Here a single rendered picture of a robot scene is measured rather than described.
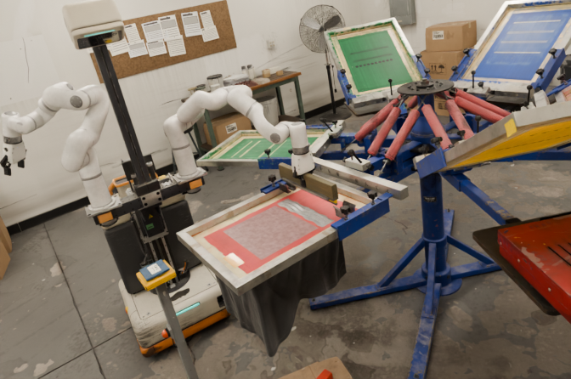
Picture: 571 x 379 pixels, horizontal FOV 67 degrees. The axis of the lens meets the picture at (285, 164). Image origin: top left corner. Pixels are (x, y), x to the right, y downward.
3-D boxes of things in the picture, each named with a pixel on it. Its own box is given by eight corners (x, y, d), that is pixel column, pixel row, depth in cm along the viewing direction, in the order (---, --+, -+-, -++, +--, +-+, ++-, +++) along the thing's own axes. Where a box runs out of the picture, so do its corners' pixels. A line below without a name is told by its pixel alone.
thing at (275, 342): (274, 356, 181) (254, 274, 165) (270, 352, 184) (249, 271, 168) (353, 301, 203) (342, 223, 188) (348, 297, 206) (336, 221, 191)
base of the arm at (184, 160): (172, 173, 231) (164, 146, 225) (195, 165, 236) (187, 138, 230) (180, 181, 218) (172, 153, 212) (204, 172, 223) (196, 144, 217)
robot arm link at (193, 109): (198, 82, 191) (218, 72, 207) (155, 128, 212) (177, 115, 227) (218, 107, 193) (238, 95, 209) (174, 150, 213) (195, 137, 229)
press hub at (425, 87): (443, 310, 259) (432, 91, 208) (393, 282, 289) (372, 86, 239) (481, 279, 277) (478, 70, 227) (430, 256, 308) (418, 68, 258)
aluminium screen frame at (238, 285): (238, 296, 155) (236, 288, 153) (178, 240, 201) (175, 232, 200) (388, 207, 193) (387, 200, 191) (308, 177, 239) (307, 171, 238)
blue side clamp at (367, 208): (340, 240, 178) (337, 226, 175) (332, 236, 182) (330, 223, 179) (390, 211, 192) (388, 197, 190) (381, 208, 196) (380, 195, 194)
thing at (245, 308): (271, 360, 181) (249, 277, 164) (222, 309, 216) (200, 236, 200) (277, 356, 182) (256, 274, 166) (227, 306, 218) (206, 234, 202)
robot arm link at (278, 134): (251, 113, 201) (287, 139, 200) (239, 122, 190) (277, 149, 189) (259, 98, 196) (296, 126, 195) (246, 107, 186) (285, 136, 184)
